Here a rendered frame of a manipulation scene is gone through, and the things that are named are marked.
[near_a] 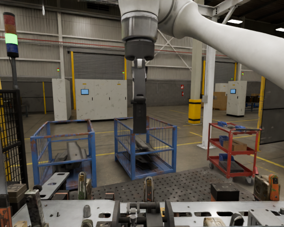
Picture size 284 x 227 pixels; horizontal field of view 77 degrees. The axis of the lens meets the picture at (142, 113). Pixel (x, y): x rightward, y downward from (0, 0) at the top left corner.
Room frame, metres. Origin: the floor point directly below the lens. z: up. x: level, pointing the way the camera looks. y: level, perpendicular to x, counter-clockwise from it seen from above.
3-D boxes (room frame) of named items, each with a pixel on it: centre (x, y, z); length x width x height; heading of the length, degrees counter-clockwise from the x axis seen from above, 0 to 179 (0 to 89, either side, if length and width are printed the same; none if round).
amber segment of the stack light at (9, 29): (1.33, 0.94, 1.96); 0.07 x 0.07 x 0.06
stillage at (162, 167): (3.29, 0.01, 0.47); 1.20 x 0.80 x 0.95; 22
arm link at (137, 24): (0.47, 0.01, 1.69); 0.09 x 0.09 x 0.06
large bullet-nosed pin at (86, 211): (0.71, 0.24, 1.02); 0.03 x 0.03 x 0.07
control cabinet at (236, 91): (10.12, -5.35, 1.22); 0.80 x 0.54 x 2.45; 21
